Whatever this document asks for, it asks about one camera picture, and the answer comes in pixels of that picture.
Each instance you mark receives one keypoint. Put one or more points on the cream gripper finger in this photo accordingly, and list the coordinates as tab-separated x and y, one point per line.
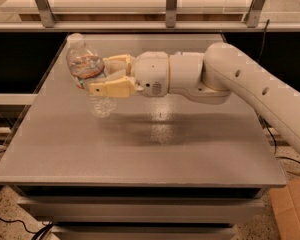
123	87
118	63

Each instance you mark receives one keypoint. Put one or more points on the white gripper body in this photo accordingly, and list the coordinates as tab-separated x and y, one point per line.
151	73

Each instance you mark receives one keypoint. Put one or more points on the clear bottle with red label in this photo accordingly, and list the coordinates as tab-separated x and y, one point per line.
86	66

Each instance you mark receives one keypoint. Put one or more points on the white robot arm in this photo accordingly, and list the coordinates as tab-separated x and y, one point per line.
208	77

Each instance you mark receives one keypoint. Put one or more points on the grey drawer cabinet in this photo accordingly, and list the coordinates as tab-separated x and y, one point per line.
141	211

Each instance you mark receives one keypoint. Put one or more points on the brown cardboard box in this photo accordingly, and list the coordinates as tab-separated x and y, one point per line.
286	208

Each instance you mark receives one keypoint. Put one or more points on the metal railing frame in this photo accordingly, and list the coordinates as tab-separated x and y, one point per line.
150	15

